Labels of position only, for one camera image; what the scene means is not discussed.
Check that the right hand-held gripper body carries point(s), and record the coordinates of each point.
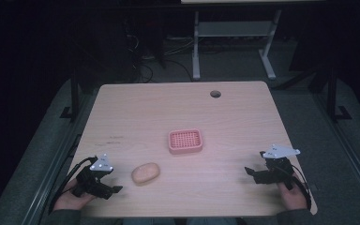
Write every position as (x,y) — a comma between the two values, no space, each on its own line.
(276,170)

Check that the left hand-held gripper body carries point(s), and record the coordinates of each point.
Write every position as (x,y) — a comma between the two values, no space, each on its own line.
(89,181)

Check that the person's left hand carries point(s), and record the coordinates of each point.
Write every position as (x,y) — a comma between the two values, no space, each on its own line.
(72,198)

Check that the person's right hand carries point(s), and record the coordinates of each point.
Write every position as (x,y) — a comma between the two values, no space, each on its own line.
(292,196)

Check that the tan potato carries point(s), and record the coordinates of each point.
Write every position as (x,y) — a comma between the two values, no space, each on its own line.
(145,173)

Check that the pink soap dish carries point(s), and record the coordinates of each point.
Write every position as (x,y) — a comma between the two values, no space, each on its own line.
(185,141)

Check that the black metal stand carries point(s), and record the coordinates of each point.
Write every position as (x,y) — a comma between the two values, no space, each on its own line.
(74,97)
(332,97)

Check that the grey metal rail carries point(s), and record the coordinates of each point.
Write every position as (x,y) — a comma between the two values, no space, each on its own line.
(48,179)
(350,150)

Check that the white metal desk frame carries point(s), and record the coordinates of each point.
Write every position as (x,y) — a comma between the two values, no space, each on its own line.
(234,29)

